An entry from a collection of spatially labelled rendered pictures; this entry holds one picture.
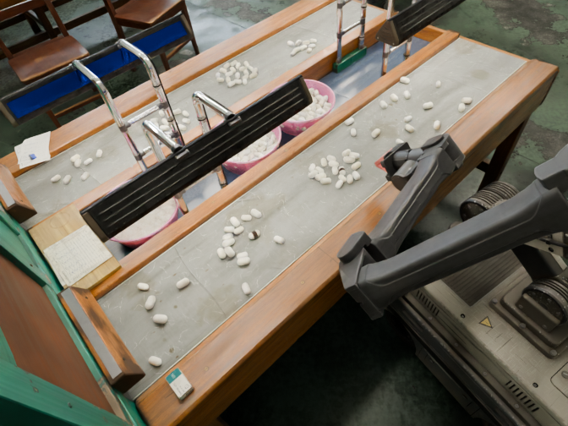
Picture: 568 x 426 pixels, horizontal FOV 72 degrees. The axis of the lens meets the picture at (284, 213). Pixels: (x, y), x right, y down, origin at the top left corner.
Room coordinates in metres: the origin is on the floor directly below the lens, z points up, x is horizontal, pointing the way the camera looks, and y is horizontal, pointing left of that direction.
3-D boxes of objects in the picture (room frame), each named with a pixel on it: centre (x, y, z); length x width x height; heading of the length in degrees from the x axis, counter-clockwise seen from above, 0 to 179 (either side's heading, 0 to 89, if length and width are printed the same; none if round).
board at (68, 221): (0.71, 0.63, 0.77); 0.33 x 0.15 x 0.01; 36
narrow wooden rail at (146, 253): (1.07, -0.13, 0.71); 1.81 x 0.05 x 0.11; 126
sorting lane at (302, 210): (0.92, -0.23, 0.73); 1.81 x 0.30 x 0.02; 126
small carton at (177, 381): (0.28, 0.29, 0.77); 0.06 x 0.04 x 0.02; 36
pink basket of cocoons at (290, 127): (1.26, -0.13, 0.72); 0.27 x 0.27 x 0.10
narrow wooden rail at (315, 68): (1.33, 0.06, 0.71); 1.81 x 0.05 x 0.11; 126
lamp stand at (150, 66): (1.10, 0.43, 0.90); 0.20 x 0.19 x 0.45; 126
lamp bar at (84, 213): (0.71, 0.15, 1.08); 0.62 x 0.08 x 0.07; 126
